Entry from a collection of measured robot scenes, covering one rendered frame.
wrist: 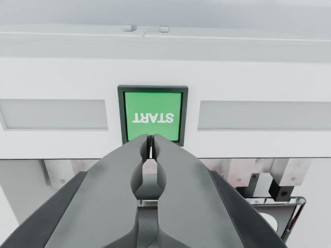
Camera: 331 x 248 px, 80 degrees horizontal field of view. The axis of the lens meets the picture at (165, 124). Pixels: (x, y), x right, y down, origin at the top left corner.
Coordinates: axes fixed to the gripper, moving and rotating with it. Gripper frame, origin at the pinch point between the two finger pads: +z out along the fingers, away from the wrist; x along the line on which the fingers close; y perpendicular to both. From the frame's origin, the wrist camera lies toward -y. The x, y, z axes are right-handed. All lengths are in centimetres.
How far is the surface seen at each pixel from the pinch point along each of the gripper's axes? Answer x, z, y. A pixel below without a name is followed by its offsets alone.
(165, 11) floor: 5, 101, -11
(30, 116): -10.5, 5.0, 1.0
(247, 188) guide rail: 17.5, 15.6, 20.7
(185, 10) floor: 15, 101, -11
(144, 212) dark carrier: -1.5, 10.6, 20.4
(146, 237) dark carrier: -1.3, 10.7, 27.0
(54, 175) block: -13.1, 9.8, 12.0
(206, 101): 4.7, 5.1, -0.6
